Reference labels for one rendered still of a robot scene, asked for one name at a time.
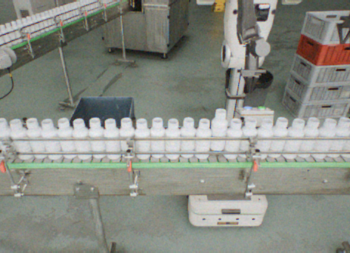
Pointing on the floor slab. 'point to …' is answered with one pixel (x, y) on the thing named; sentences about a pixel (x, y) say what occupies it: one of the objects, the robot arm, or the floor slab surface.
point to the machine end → (149, 27)
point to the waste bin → (257, 98)
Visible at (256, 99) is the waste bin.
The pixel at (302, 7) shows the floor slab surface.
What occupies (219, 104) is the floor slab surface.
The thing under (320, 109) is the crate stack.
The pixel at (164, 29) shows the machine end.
